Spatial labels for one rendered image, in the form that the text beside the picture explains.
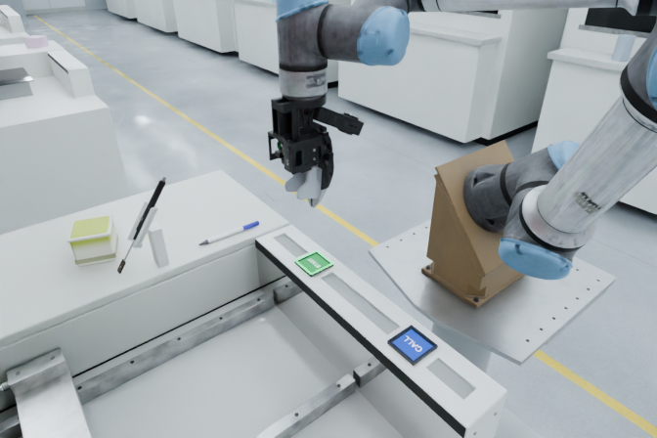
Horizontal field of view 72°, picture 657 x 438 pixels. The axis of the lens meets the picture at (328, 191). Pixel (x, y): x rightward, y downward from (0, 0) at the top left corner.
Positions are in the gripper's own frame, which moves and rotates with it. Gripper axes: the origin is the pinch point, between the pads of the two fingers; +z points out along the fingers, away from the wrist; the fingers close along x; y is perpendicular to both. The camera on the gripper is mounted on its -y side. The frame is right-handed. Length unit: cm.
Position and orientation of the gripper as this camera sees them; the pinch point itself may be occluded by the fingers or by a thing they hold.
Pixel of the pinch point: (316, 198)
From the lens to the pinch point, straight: 82.1
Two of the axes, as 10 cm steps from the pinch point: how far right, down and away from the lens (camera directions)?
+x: 6.2, 3.8, -6.9
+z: 0.0, 8.7, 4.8
